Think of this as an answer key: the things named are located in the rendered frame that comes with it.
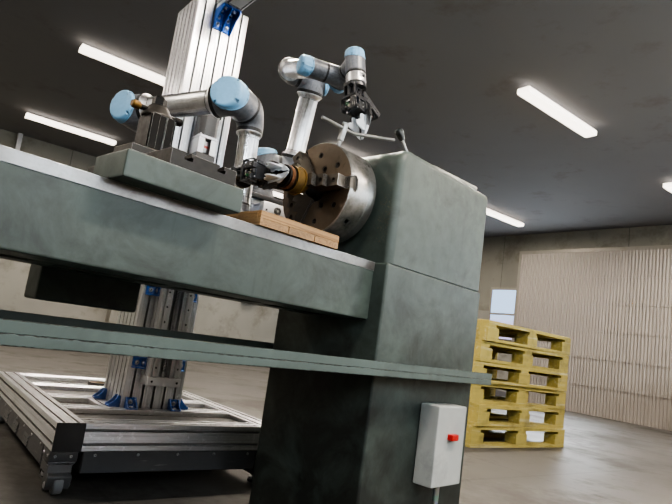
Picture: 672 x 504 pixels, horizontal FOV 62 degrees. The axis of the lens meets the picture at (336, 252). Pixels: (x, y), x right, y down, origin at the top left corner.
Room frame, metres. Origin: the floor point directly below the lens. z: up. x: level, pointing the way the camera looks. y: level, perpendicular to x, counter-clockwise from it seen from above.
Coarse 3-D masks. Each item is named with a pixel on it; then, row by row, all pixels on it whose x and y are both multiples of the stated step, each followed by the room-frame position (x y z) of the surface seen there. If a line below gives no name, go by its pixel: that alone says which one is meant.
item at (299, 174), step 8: (288, 168) 1.67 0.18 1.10; (296, 168) 1.69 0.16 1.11; (288, 176) 1.74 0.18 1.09; (296, 176) 1.68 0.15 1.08; (304, 176) 1.70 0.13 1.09; (280, 184) 1.69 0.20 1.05; (288, 184) 1.67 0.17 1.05; (296, 184) 1.68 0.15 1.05; (304, 184) 1.70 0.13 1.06; (288, 192) 1.75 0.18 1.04; (296, 192) 1.72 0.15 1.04
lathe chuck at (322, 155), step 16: (320, 144) 1.80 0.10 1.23; (320, 160) 1.79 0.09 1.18; (336, 160) 1.74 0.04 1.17; (352, 160) 1.71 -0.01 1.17; (352, 176) 1.69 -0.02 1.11; (368, 176) 1.75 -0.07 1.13; (304, 192) 1.82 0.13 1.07; (320, 192) 1.87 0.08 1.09; (336, 192) 1.72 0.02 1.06; (352, 192) 1.69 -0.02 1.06; (368, 192) 1.74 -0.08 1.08; (288, 208) 1.87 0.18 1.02; (320, 208) 1.76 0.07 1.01; (336, 208) 1.72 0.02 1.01; (352, 208) 1.72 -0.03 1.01; (320, 224) 1.76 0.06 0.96; (336, 224) 1.73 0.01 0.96; (352, 224) 1.77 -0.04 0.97
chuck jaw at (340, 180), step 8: (312, 176) 1.69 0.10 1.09; (320, 176) 1.69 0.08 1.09; (328, 176) 1.70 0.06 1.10; (336, 176) 1.67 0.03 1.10; (344, 176) 1.69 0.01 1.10; (312, 184) 1.69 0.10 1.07; (320, 184) 1.69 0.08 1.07; (328, 184) 1.69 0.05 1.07; (336, 184) 1.67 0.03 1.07; (344, 184) 1.69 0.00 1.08; (352, 184) 1.70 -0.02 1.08
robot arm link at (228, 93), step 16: (224, 80) 1.79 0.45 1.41; (240, 80) 1.82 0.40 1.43; (128, 96) 1.91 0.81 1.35; (144, 96) 1.93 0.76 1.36; (176, 96) 1.88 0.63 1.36; (192, 96) 1.86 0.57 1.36; (208, 96) 1.82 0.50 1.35; (224, 96) 1.79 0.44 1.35; (240, 96) 1.79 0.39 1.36; (112, 112) 1.94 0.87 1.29; (128, 112) 1.92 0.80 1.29; (176, 112) 1.90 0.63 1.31; (192, 112) 1.89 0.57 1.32; (208, 112) 1.88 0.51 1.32; (224, 112) 1.84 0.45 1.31; (240, 112) 1.85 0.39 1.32; (256, 112) 1.90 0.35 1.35
